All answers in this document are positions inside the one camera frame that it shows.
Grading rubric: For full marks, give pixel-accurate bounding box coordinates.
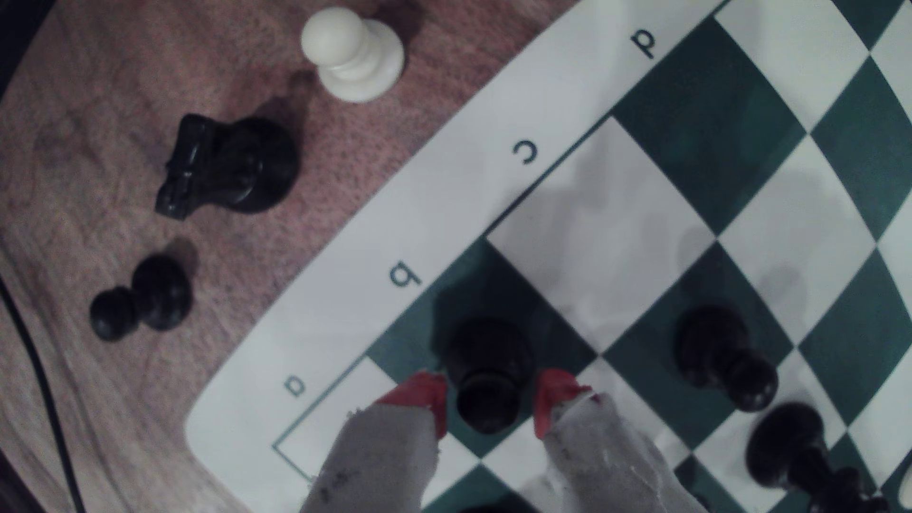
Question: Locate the black knight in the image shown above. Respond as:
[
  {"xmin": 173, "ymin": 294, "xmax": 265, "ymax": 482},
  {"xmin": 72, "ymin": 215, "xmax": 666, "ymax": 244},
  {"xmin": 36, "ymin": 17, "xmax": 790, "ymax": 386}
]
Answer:
[{"xmin": 154, "ymin": 113, "xmax": 300, "ymax": 220}]

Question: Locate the black cable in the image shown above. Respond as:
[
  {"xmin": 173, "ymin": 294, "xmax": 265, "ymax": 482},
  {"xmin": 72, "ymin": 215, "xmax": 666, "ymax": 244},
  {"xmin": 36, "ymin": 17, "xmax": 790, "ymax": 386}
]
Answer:
[{"xmin": 0, "ymin": 274, "xmax": 86, "ymax": 513}]

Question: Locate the black queen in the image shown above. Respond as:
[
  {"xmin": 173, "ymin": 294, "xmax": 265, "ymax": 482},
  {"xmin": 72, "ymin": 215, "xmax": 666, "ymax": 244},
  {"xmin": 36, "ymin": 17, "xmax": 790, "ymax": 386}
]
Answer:
[{"xmin": 744, "ymin": 402, "xmax": 892, "ymax": 513}]

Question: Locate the white pawn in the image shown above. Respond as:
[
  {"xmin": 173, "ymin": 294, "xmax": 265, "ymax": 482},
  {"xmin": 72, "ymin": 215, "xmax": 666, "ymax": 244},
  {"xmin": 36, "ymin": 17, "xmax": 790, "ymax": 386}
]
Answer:
[{"xmin": 299, "ymin": 7, "xmax": 406, "ymax": 104}]

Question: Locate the grey gripper finger with red tip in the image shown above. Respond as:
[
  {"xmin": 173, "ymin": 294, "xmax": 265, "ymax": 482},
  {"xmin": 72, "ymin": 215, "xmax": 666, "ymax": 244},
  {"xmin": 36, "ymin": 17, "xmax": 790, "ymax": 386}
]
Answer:
[
  {"xmin": 299, "ymin": 370, "xmax": 450, "ymax": 513},
  {"xmin": 533, "ymin": 368, "xmax": 706, "ymax": 513}
]

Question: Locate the green white chess mat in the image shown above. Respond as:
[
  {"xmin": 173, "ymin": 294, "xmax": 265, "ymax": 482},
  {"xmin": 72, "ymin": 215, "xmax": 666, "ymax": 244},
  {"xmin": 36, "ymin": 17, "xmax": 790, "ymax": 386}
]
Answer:
[{"xmin": 184, "ymin": 0, "xmax": 912, "ymax": 513}]

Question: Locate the black pawn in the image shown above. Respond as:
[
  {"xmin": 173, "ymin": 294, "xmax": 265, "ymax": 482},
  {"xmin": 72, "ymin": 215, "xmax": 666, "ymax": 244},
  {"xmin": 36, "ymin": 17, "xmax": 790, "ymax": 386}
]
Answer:
[
  {"xmin": 89, "ymin": 254, "xmax": 193, "ymax": 342},
  {"xmin": 673, "ymin": 305, "xmax": 779, "ymax": 413},
  {"xmin": 443, "ymin": 317, "xmax": 537, "ymax": 436}
]

